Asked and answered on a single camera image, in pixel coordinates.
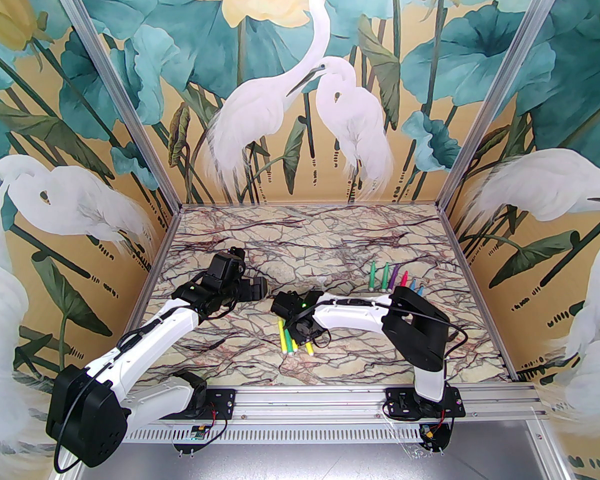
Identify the green marker pen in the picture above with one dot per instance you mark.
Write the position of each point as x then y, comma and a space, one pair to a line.
373, 275
384, 278

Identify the purple marker pen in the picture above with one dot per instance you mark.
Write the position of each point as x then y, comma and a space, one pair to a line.
393, 279

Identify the pink marker pen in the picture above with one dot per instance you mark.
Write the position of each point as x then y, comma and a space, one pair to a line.
404, 279

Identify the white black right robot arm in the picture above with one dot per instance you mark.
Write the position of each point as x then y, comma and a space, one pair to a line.
355, 313

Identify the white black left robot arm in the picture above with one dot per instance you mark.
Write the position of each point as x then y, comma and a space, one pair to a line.
150, 340

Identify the white vented metal plate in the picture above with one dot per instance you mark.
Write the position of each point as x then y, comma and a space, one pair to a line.
305, 434

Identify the grey metal sheet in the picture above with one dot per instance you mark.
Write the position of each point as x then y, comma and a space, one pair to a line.
305, 463

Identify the small green circuit board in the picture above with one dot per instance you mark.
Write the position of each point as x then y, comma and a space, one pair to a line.
197, 433

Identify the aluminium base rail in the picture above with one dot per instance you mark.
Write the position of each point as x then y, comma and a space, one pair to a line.
310, 403

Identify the black bracket with yellow connector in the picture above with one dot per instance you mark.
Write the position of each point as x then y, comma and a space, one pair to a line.
430, 435

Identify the aluminium frame post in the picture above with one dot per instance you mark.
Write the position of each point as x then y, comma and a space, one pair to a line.
500, 93
120, 108

